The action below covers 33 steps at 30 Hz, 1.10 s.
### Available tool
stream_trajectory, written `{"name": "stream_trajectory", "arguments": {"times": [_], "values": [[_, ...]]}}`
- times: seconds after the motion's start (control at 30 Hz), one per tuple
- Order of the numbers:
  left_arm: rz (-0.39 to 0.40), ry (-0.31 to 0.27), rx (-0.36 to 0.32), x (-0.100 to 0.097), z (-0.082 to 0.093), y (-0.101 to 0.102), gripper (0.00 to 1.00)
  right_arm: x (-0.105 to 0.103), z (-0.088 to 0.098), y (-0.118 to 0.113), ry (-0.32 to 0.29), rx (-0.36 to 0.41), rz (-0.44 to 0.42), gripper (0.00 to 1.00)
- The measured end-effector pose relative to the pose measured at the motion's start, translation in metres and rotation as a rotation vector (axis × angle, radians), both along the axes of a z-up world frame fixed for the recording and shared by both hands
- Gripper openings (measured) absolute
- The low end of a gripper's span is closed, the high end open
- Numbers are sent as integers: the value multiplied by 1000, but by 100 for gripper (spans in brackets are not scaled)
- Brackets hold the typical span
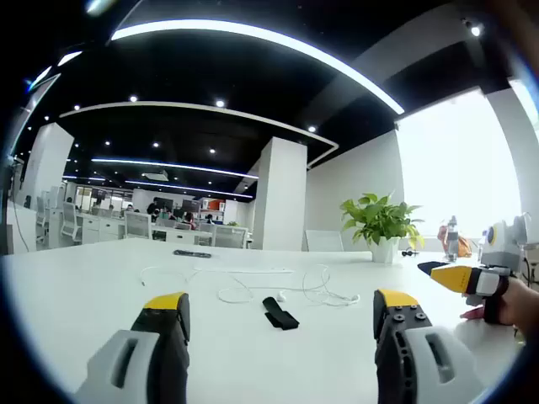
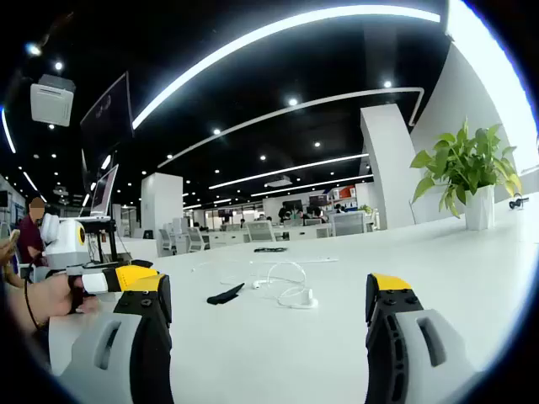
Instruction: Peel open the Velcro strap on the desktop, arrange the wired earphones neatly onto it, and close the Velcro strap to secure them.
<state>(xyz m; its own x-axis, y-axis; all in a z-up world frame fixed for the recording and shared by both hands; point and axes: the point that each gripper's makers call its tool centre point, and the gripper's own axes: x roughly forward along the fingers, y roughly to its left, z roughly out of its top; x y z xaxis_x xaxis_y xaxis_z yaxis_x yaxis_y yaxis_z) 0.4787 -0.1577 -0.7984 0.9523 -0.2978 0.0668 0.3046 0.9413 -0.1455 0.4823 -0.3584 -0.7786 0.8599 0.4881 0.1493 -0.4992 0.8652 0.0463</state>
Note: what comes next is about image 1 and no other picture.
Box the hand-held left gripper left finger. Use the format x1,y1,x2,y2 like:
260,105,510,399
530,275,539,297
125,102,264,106
74,291,191,404

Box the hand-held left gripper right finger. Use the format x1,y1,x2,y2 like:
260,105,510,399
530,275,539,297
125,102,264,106
372,288,485,404

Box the black Velcro strap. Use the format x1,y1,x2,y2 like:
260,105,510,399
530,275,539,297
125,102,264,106
262,296,301,332

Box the white wired earphones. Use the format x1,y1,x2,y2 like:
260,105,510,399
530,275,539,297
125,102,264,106
140,263,361,307

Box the white desktop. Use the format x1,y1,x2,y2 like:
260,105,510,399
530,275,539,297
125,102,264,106
0,237,531,404

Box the person's right hand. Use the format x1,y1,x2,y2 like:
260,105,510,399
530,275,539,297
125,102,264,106
460,279,536,338

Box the orange bag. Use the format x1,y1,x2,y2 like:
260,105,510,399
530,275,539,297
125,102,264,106
437,225,472,258

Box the grey water bottle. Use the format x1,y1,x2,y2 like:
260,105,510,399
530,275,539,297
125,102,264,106
446,215,459,260

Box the green potted plant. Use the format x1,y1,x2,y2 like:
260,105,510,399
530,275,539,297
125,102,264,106
339,192,425,265

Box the white square pillar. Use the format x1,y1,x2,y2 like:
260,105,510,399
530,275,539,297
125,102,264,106
251,136,308,252

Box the long ceiling light strip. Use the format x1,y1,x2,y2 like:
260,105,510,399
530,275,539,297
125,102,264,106
111,16,405,114

